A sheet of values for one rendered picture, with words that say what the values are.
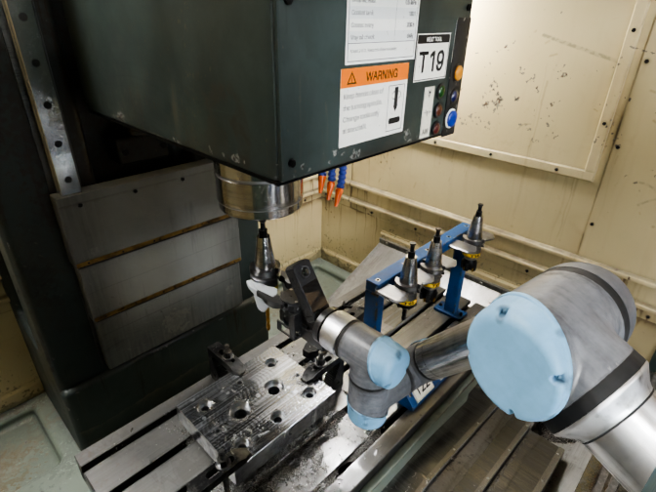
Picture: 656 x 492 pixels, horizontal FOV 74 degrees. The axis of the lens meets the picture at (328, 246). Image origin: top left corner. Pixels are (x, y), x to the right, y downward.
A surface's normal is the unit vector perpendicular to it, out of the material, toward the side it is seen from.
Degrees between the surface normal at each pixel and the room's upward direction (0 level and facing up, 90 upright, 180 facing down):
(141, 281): 90
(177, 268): 90
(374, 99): 90
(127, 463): 0
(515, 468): 8
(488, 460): 8
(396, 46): 90
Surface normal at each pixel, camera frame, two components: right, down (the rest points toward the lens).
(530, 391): -0.85, 0.20
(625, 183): -0.68, 0.32
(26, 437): 0.02, -0.88
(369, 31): 0.72, 0.34
